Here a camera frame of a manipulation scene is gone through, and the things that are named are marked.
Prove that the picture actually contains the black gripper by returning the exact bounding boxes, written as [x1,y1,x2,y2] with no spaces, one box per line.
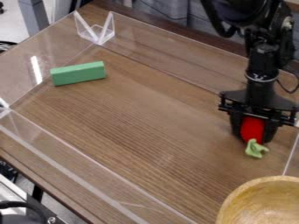
[220,73,299,144]

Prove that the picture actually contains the red plush strawberry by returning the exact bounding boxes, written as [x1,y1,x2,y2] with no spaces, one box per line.
[241,116,269,158]

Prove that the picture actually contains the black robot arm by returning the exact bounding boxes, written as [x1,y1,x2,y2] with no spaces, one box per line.
[201,0,299,144]

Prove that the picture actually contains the wooden bowl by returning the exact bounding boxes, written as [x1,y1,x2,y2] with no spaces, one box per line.
[216,176,299,224]

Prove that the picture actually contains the green rectangular block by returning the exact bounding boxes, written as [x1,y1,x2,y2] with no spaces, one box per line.
[51,61,107,86]

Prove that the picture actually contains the black table leg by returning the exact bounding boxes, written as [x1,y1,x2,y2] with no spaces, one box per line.
[33,185,43,202]

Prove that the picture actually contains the clear acrylic tray enclosure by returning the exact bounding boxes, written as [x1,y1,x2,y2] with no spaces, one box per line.
[0,15,297,224]

